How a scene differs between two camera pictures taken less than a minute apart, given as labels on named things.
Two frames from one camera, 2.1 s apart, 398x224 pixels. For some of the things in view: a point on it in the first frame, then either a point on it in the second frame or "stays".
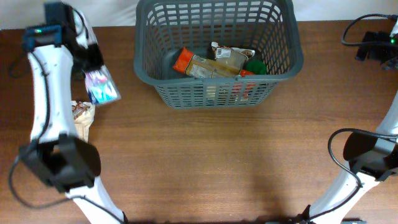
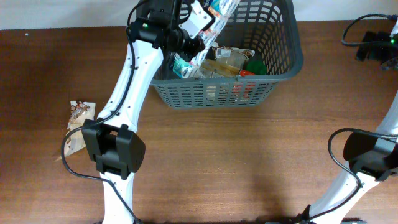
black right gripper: (375, 53) stays
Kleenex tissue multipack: (101, 86) → (221, 10)
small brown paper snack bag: (83, 114) stays
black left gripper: (98, 59) → (197, 42)
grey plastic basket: (163, 28) stays
